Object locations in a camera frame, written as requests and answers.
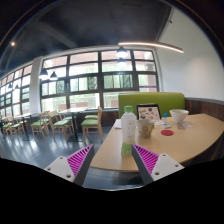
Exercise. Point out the wooden dining table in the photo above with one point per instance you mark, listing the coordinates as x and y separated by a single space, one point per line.
71 110
25 115

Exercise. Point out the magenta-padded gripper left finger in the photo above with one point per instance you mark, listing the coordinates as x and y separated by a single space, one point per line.
61 165

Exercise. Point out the green-capped clear drink bottle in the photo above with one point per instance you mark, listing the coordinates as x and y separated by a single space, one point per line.
128 128

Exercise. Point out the group of dark pendant lamps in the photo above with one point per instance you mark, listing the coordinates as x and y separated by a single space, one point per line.
122 52

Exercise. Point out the black-framed tablet with colourful screen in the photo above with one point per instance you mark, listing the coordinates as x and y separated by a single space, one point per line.
149 112

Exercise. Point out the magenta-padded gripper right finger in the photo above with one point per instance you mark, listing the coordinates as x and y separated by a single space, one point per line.
165 164

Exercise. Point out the long curved ceiling light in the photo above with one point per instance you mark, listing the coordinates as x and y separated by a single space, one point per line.
150 44

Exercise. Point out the green upholstered bench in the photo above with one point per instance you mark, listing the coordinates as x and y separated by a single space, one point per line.
150 99

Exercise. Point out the small blue-capped bottle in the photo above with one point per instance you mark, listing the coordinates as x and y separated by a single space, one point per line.
165 117

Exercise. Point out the small white card box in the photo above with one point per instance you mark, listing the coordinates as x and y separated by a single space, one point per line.
166 126

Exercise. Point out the colourful printed leaflet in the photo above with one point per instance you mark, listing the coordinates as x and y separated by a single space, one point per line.
158 122

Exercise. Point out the group of green-seated wooden chairs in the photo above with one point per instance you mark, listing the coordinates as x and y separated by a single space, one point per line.
90 122

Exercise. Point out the small white packet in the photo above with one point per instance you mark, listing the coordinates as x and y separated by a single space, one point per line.
184 125

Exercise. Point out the flat round red coaster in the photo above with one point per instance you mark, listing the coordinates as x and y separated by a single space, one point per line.
167 132

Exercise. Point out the white ceramic bowl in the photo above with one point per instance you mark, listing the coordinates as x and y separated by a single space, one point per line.
179 115

